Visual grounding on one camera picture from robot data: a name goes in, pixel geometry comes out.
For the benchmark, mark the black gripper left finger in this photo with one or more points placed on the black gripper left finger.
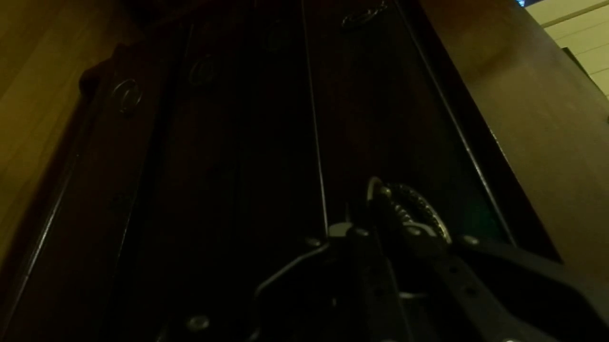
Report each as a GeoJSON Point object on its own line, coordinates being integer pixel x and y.
{"type": "Point", "coordinates": [368, 297]}

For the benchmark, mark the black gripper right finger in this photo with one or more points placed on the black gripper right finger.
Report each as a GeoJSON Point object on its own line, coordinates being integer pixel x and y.
{"type": "Point", "coordinates": [507, 305]}

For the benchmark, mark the dark wooden secretary desk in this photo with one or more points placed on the dark wooden secretary desk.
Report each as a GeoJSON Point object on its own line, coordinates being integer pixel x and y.
{"type": "Point", "coordinates": [540, 126]}

